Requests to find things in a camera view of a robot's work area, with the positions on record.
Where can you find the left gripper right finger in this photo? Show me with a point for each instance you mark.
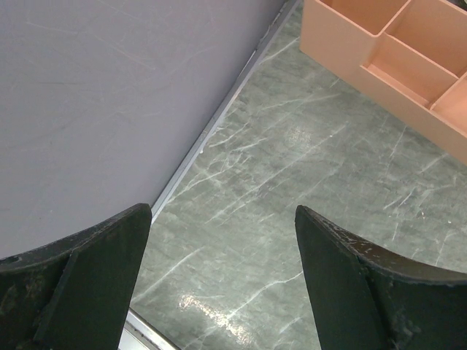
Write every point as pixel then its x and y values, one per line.
pixel 364 296

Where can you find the orange plastic file organizer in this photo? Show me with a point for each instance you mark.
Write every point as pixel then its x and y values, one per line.
pixel 407 56

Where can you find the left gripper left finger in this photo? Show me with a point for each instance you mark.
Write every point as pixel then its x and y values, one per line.
pixel 74 293

